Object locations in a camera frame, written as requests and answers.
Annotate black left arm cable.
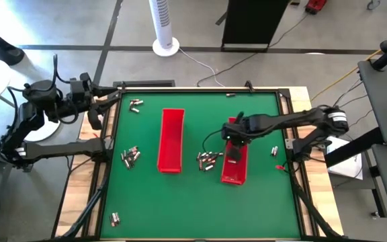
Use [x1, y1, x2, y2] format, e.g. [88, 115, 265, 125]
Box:
[7, 53, 80, 125]

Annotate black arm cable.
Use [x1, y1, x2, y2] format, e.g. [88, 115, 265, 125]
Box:
[202, 129, 228, 154]
[7, 53, 80, 125]

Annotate wooden work table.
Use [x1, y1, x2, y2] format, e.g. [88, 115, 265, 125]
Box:
[54, 85, 345, 241]

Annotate green table mat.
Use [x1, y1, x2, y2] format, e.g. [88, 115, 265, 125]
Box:
[99, 92, 302, 240]

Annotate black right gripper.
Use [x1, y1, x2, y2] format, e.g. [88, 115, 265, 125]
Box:
[220, 111, 253, 163]

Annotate white power cable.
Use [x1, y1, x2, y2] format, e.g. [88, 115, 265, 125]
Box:
[178, 48, 226, 87]

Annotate black floor cable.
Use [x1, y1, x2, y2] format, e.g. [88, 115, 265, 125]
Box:
[196, 12, 310, 87]

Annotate black partition panel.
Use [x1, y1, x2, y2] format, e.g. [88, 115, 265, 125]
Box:
[220, 0, 291, 53]

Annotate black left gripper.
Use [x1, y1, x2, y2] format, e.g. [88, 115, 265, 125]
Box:
[69, 71, 123, 131]

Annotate white round base plate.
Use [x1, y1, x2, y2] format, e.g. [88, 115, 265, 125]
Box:
[24, 116, 62, 143]

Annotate black curved stand leg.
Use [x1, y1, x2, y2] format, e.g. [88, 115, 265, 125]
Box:
[0, 16, 26, 67]

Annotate red plastic bin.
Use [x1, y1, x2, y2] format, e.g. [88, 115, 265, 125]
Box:
[156, 108, 186, 175]
[220, 116, 249, 186]

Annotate red power tool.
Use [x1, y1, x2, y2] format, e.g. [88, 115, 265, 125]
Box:
[304, 0, 328, 15]

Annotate white tower fan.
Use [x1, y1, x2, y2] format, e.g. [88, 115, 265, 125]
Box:
[148, 0, 181, 57]

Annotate black desk beam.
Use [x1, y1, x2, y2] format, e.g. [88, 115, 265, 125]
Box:
[324, 126, 384, 168]

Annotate white box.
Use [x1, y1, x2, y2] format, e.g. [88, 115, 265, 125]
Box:
[324, 136, 364, 179]

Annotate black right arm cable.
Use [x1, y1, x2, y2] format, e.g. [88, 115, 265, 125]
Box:
[202, 129, 228, 154]

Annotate yellow floor cable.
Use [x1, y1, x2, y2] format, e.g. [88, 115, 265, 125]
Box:
[310, 33, 387, 102]

